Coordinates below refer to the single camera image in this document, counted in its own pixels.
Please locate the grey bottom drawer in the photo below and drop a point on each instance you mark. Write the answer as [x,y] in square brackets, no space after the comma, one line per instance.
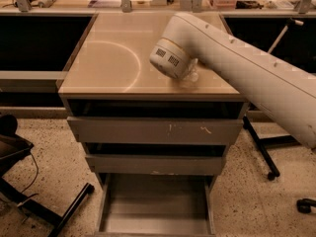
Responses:
[155,206]

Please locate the white rod with black tip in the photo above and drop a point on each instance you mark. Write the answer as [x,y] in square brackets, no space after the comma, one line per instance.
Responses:
[290,22]

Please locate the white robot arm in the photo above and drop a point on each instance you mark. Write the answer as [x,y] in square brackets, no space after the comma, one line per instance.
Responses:
[283,92]

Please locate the clear plastic water bottle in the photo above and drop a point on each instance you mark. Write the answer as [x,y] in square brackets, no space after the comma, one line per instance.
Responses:
[191,75]

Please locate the black caster wheel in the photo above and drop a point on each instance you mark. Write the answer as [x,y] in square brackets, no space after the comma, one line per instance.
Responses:
[305,205]

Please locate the black wheeled stand right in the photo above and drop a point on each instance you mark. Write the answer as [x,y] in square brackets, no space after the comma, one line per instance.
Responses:
[264,144]

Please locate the grey drawer cabinet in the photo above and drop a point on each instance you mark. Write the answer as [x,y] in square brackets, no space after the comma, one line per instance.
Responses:
[111,77]

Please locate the grey top drawer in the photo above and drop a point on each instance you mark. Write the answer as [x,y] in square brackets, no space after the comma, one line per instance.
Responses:
[155,130]

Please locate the grey middle drawer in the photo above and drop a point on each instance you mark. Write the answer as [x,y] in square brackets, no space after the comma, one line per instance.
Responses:
[155,165]

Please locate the grey drawer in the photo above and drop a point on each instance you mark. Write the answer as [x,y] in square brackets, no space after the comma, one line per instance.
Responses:
[155,206]
[155,165]
[155,130]

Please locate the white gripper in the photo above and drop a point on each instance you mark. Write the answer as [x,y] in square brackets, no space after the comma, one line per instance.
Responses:
[168,61]

